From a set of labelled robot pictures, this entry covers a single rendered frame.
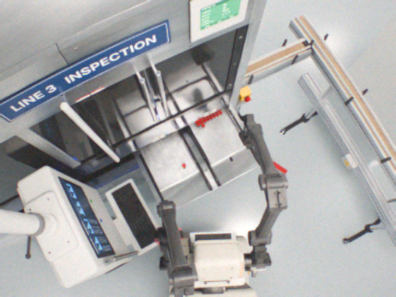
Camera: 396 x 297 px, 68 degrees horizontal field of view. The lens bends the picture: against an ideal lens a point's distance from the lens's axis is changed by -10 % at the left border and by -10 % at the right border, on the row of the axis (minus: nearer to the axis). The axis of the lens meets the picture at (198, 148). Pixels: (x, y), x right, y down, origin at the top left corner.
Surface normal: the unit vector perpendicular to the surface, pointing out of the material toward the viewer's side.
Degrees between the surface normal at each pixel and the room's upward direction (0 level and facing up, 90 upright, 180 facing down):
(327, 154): 0
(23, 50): 0
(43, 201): 0
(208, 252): 43
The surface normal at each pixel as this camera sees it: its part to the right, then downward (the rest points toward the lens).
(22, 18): 0.00, -0.26
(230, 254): -0.01, -0.84
